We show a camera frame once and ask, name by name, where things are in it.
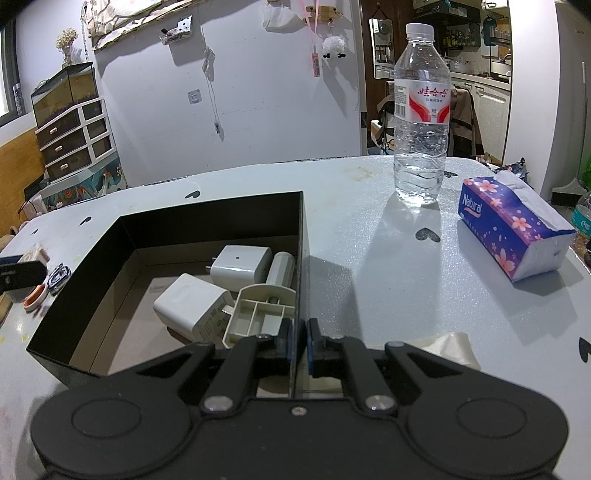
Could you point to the black cardboard box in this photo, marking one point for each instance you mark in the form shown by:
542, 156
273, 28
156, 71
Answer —
207, 217

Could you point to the pink ribbon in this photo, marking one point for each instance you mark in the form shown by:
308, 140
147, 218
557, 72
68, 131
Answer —
315, 64

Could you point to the white wall socket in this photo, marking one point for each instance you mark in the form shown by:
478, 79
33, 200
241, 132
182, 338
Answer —
194, 97

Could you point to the printed cloth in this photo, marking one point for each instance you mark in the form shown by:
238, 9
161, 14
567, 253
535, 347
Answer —
115, 21

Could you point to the wooden hook rack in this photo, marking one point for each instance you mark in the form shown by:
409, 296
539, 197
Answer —
325, 13

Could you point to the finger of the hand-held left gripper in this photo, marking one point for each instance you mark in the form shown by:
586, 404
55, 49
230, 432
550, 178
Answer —
21, 274

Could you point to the purple floral tissue pack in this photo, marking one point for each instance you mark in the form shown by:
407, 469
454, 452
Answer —
498, 217

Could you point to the black smartwatch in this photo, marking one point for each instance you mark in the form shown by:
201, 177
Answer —
57, 278

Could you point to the clear bottle green label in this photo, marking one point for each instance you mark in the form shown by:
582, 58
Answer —
584, 217

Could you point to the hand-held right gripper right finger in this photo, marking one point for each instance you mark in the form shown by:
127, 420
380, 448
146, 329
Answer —
312, 346

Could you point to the white face mask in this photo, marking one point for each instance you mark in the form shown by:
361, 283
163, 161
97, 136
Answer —
281, 18

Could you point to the white sheep plush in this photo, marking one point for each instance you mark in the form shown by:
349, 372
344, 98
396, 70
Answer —
333, 46

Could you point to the glass fish tank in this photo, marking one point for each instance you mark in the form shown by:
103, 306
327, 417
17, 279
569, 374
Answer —
64, 97

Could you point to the chair with brown jacket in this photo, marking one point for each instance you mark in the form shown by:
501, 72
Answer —
464, 115

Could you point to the window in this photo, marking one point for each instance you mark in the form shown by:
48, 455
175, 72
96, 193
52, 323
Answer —
7, 78

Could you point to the wall mirror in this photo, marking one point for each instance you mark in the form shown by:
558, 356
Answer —
382, 48

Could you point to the painted cabinet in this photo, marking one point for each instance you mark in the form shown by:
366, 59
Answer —
83, 189

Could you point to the white charging cube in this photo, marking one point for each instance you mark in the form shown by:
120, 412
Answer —
240, 263
191, 307

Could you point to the clear water bottle red label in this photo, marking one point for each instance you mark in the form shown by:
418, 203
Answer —
420, 106

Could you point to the white cartoon tote bag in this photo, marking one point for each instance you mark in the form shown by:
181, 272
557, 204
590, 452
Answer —
379, 136

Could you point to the clear acrylic wall shelf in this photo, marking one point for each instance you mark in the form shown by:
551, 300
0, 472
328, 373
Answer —
178, 28

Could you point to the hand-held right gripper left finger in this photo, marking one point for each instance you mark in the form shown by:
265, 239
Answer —
289, 341

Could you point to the beige plastic compartment holder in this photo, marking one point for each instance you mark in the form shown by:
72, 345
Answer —
258, 314

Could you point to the dark foil packet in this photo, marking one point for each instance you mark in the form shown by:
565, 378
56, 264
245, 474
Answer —
513, 168

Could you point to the dried flower bouquet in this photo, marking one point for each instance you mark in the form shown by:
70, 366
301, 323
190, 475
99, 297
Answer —
68, 41

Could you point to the white drawer unit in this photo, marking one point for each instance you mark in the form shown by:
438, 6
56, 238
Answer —
74, 143

